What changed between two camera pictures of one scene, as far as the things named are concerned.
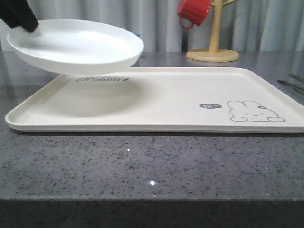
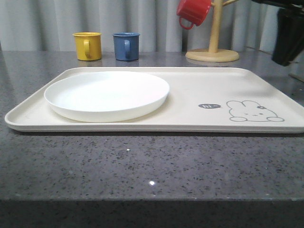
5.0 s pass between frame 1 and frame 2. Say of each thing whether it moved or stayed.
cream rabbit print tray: stayed
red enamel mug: stayed
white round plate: moved
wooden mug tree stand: stayed
